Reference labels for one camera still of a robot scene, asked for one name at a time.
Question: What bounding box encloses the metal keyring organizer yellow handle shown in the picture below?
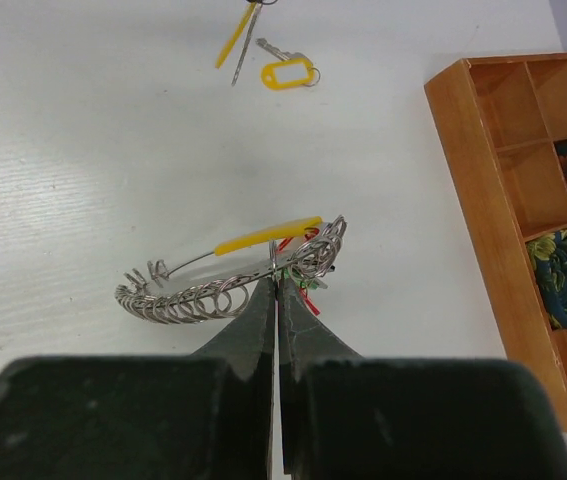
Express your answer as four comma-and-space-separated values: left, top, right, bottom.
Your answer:
114, 215, 347, 325

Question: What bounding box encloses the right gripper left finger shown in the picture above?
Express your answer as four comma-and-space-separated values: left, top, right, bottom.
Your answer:
0, 280, 276, 479

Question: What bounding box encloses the green key tag on ring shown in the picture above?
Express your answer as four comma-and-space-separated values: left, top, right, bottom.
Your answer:
284, 269, 328, 290

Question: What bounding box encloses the red key tag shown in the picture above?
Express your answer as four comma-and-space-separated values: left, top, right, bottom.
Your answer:
276, 237, 320, 315

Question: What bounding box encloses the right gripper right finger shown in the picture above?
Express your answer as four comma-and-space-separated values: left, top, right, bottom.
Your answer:
278, 280, 567, 479

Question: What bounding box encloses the key with solid yellow tag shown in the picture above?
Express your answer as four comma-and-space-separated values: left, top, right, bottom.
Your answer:
214, 0, 277, 87

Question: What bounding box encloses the wooden compartment tray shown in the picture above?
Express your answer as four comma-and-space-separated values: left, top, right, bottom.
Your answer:
425, 53, 567, 432

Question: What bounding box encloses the key with yellow framed tag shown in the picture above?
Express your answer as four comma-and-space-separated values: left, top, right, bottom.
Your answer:
255, 38, 321, 91

